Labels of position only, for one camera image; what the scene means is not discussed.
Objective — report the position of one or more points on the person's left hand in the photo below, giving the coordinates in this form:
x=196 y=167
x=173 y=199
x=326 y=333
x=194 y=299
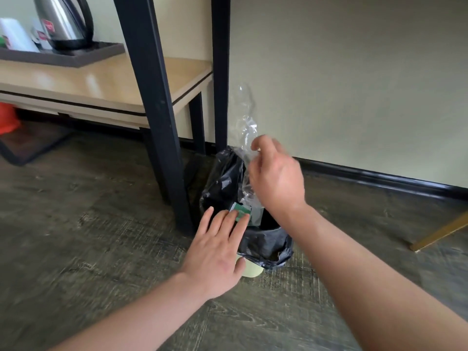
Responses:
x=212 y=259

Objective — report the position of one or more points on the person's right hand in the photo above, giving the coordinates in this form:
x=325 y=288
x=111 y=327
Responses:
x=278 y=182

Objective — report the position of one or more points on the person's right fingers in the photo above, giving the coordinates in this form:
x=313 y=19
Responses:
x=266 y=143

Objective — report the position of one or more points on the person's left thumb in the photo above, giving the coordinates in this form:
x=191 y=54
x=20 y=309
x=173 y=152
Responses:
x=241 y=267

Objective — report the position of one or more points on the person's left middle finger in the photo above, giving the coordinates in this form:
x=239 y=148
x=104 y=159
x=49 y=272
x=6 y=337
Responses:
x=228 y=226

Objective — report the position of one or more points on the person's left little finger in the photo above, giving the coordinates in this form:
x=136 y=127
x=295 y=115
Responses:
x=205 y=222

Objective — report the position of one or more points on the clear plastic wrapper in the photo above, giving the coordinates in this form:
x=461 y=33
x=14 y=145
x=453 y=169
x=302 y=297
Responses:
x=243 y=124

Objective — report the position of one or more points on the person's left forearm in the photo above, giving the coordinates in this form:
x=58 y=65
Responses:
x=139 y=318

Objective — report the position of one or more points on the person's right forearm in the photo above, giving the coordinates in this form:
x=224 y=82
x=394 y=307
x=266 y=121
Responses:
x=358 y=285

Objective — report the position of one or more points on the pale green trash bin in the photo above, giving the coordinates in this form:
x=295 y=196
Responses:
x=252 y=271

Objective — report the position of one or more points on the small green packet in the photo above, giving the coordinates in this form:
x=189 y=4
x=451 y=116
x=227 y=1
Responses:
x=242 y=209

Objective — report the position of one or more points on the black trash bag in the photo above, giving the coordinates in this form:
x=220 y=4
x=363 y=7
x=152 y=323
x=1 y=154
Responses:
x=223 y=179

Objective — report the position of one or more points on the black baseboard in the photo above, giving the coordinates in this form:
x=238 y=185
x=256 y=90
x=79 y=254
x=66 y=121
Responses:
x=384 y=177

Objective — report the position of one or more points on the light wooden low table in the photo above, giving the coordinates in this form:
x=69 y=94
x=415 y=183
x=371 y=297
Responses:
x=109 y=80

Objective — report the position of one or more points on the gold furniture leg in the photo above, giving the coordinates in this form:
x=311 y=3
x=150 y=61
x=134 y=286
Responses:
x=440 y=232

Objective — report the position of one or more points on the dark grey tray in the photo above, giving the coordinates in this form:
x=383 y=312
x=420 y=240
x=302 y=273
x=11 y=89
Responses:
x=73 y=56

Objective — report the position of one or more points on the black kettle base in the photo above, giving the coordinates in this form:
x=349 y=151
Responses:
x=73 y=44

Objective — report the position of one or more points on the orange plastic object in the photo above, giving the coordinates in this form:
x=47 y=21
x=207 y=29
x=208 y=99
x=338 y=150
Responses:
x=7 y=118

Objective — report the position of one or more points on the stainless steel electric kettle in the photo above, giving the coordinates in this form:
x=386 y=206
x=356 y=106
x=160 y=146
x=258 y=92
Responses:
x=62 y=18

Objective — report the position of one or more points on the white sachet with red label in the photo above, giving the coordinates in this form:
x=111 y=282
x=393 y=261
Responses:
x=42 y=34

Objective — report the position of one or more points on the white wrapped cup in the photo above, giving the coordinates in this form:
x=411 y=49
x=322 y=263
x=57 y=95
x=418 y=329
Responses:
x=14 y=34

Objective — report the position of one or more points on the black metal rack frame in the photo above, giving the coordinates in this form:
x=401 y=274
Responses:
x=146 y=51

